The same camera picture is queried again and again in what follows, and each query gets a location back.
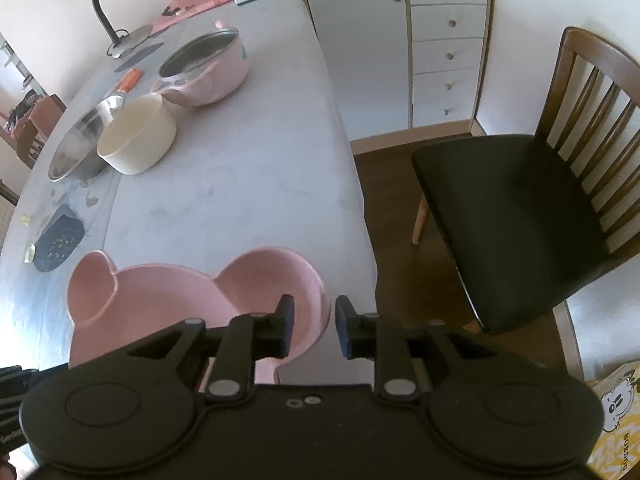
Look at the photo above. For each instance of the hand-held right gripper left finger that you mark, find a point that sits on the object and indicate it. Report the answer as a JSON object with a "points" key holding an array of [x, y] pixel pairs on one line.
{"points": [[286, 327]]}

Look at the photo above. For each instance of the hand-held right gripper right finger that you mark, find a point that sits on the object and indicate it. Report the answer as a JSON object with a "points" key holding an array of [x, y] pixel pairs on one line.
{"points": [[344, 330]]}

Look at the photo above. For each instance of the pink bear-shaped plate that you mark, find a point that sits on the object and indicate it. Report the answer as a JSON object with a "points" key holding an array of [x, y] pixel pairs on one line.
{"points": [[165, 300]]}

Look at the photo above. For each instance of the cream bowl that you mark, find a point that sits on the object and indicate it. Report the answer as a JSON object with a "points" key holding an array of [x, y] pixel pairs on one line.
{"points": [[140, 145]]}

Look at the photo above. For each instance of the pink pot with steel interior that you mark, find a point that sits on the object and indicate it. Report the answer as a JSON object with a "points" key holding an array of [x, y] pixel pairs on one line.
{"points": [[215, 85]]}

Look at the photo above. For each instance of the stainless steel bowl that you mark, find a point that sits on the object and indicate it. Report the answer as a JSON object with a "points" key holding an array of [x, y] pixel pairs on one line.
{"points": [[75, 150]]}

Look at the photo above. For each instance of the wooden chair with dark seat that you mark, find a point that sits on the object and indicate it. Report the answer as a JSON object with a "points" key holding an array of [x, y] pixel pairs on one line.
{"points": [[510, 220]]}

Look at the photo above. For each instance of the wooden chair with towel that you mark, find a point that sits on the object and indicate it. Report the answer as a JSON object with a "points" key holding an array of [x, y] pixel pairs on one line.
{"points": [[31, 149]]}

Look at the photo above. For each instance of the white drawer cabinet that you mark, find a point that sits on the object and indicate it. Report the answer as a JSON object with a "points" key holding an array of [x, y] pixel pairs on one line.
{"points": [[360, 50]]}

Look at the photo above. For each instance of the yellow patterned cardboard box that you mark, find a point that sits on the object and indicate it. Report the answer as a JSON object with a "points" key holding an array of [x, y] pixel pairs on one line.
{"points": [[617, 420]]}

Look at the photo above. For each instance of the pink towel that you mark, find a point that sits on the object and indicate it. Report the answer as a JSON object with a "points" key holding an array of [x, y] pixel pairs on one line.
{"points": [[40, 110]]}

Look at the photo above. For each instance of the orange tape measure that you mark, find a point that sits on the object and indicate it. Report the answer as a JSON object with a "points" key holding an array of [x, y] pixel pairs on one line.
{"points": [[131, 79]]}

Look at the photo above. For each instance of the pink printed cloth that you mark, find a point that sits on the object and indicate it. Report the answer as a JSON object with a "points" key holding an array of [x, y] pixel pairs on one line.
{"points": [[200, 0]]}

